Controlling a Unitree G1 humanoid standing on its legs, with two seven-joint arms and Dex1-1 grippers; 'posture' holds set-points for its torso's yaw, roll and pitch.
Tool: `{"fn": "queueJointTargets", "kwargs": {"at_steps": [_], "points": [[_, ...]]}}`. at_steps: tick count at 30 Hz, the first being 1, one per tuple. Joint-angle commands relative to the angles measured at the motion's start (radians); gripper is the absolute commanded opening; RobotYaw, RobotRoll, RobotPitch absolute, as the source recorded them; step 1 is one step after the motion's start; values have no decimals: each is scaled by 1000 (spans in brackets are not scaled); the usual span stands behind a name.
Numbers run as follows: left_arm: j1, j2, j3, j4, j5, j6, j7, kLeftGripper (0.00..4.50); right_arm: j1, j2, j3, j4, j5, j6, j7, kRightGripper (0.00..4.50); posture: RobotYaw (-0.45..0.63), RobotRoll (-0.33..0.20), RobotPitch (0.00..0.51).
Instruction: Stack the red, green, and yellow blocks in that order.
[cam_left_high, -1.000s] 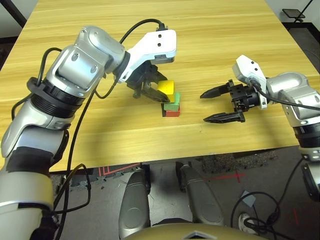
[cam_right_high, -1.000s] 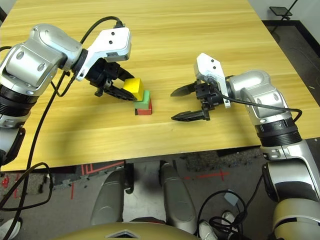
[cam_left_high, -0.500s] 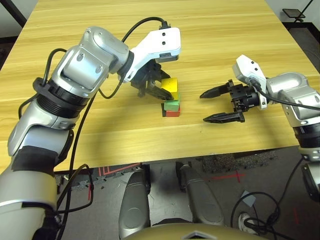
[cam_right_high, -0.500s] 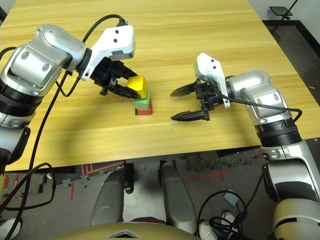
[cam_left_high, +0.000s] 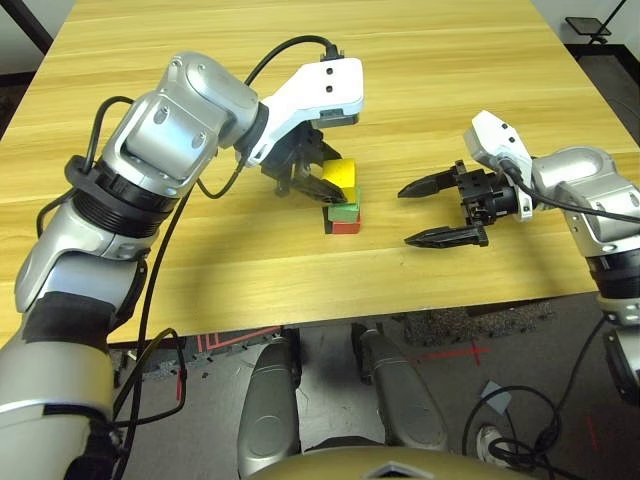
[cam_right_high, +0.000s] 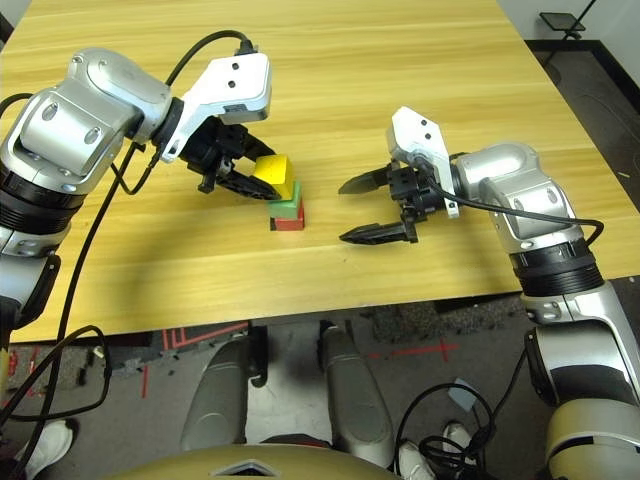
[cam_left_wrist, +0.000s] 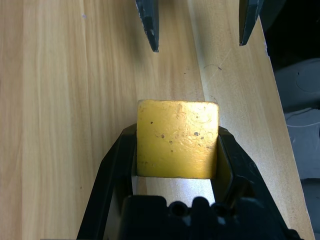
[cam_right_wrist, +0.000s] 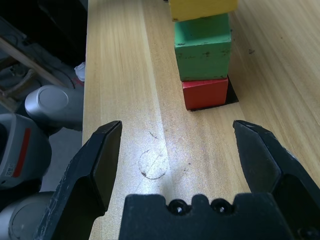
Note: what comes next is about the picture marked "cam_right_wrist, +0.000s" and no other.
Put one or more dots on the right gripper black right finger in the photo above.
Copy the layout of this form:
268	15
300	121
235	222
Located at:
270	162

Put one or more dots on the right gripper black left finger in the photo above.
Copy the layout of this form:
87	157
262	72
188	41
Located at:
82	180

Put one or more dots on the red wooden block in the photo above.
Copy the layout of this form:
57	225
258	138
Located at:
205	93

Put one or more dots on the green wooden block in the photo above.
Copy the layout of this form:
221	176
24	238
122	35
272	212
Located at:
202	55

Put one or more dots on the yellow wooden block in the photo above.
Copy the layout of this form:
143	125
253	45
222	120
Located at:
200	7

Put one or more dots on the black square marker pad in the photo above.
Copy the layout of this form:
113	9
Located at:
232	97

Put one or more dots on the grey robot left leg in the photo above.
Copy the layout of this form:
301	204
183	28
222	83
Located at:
53	102

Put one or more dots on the white rag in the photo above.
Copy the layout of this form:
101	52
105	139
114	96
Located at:
80	71

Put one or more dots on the tan wooden bar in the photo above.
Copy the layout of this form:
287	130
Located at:
32	63

